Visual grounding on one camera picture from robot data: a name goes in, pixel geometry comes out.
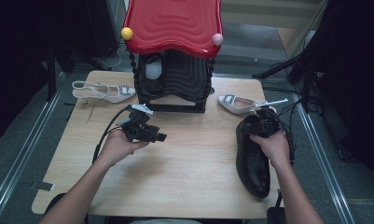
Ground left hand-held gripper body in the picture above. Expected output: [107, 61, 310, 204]
[121, 104, 159, 144]

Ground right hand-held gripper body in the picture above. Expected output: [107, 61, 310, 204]
[249, 97, 290, 139]

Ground white heeled shoe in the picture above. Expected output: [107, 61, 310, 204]
[217, 93, 278, 122]
[71, 80, 137, 105]

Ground black leather shoe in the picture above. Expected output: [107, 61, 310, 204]
[235, 114, 281, 199]
[142, 53, 164, 90]

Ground red and black shoe rack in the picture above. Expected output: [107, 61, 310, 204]
[121, 0, 225, 114]

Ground person's right hand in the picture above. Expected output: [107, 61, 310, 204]
[249, 129, 292, 171]

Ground person's left hand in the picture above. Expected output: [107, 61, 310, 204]
[97, 129, 150, 168]

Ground black tripod stand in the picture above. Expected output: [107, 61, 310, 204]
[252, 50, 320, 114]

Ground black chair armrest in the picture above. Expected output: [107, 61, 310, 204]
[266, 190, 288, 224]
[46, 192, 67, 216]

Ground yellow ball knob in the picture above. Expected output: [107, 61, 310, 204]
[120, 26, 134, 41]

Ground pink ball knob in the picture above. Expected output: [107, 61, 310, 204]
[212, 33, 225, 47]

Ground dark curtain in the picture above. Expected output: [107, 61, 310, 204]
[301, 0, 374, 191]
[0, 0, 120, 147]

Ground right hand-held gripper cable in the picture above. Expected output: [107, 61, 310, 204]
[276, 114, 297, 166]

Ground black floor cables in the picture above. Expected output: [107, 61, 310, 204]
[270, 98, 304, 125]

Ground silver floor rail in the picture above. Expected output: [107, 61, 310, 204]
[0, 73, 66, 218]
[291, 92, 357, 224]

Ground white floor cable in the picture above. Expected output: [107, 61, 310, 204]
[95, 45, 127, 71]

